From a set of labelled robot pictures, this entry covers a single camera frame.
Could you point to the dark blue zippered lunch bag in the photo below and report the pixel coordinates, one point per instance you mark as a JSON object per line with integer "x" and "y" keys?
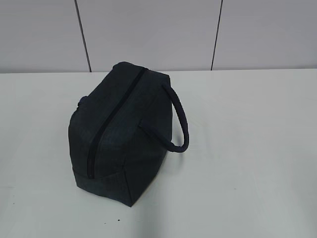
{"x": 121, "y": 132}

